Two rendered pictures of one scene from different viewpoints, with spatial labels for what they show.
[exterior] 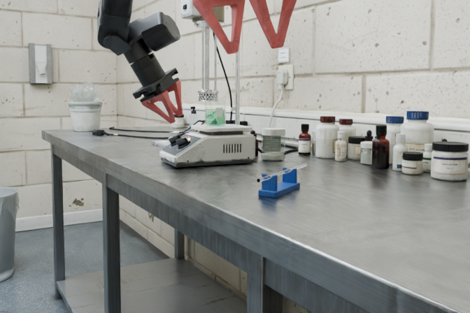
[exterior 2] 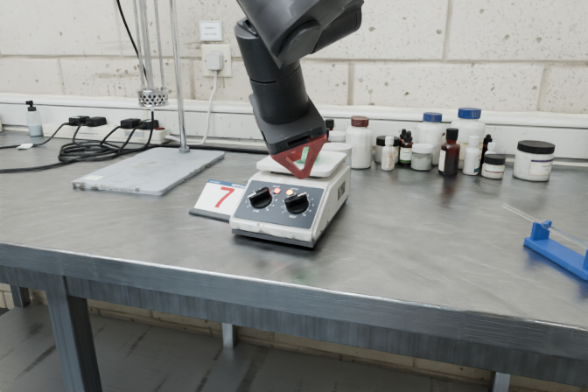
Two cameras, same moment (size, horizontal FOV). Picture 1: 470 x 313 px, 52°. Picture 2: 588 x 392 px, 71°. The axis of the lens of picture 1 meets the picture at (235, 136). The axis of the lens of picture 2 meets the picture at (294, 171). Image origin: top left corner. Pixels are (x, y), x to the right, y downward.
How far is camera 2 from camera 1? 89 cm
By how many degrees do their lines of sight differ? 46
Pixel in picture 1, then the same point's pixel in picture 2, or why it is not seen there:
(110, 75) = not seen: outside the picture
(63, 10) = not seen: outside the picture
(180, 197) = (508, 326)
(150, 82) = (298, 116)
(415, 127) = (479, 127)
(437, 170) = (535, 172)
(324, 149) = (364, 158)
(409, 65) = (417, 54)
